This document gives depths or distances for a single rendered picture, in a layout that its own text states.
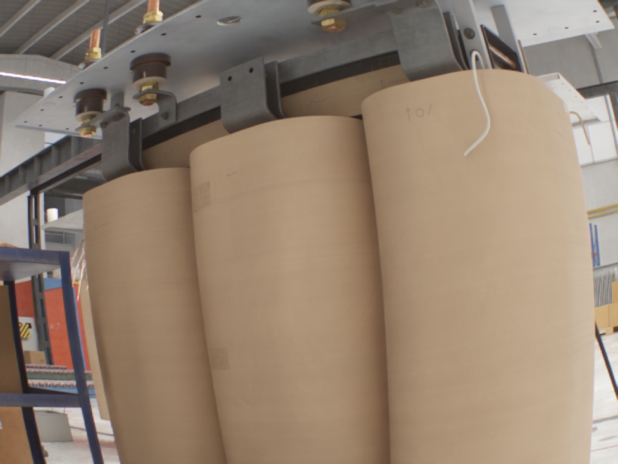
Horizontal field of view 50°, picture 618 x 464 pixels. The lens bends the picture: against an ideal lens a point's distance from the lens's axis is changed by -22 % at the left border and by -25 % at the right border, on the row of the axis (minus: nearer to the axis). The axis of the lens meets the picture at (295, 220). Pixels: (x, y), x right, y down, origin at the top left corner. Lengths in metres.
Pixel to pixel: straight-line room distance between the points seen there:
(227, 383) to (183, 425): 0.24
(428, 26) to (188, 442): 1.07
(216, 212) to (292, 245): 0.19
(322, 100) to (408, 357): 0.58
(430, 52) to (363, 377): 0.62
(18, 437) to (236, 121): 1.39
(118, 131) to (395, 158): 0.82
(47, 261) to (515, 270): 1.09
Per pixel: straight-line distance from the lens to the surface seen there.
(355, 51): 1.58
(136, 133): 1.98
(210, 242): 1.63
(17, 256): 1.79
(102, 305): 1.93
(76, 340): 1.85
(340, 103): 1.63
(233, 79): 1.70
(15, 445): 2.50
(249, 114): 1.65
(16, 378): 1.81
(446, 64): 1.41
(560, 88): 3.09
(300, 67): 1.66
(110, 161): 1.98
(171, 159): 1.94
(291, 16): 1.74
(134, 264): 1.82
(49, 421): 5.03
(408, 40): 1.46
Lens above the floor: 0.64
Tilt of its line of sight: 9 degrees up
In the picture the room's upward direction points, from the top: 6 degrees counter-clockwise
